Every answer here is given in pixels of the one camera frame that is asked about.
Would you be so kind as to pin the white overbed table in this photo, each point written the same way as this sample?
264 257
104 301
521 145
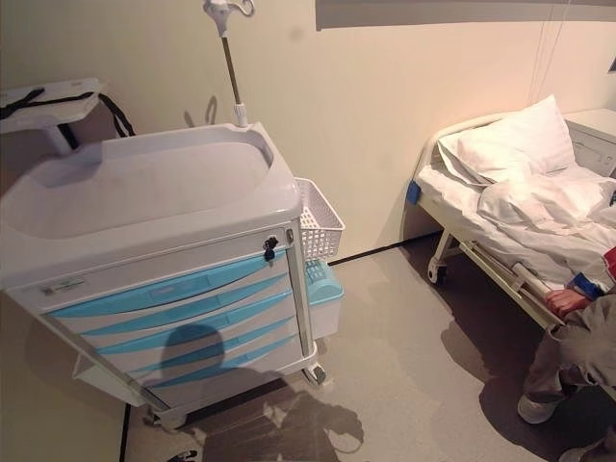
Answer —
48 108

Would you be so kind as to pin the bed caster wheel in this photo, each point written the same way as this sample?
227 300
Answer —
438 273

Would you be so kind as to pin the white bin with blue lid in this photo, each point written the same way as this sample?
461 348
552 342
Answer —
323 293

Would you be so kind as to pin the white bedside cabinet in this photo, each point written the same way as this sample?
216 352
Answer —
594 139

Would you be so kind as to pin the white blanket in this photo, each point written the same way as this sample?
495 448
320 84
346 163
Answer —
544 216

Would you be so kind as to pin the trolley caster wheel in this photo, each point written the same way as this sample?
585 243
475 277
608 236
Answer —
315 373

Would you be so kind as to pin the white pillow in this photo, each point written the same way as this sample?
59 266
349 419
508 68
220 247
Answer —
515 139

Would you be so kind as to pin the black keys in lock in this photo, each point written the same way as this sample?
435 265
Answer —
270 249

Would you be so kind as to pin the IV drip pole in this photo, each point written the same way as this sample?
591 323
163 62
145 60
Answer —
231 67

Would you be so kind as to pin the white medical trolley cart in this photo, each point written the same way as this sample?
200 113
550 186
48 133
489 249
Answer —
144 192

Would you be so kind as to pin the person's white shoe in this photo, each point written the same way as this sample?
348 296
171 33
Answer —
535 409

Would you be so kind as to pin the seated person in beige trousers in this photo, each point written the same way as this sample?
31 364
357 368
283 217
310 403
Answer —
577 332

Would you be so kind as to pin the white plastic mesh basket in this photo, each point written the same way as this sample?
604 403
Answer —
318 221

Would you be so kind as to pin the white hospital bed frame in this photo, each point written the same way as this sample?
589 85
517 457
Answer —
481 250

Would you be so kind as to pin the grey wall panel strip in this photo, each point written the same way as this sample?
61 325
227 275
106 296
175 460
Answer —
462 12

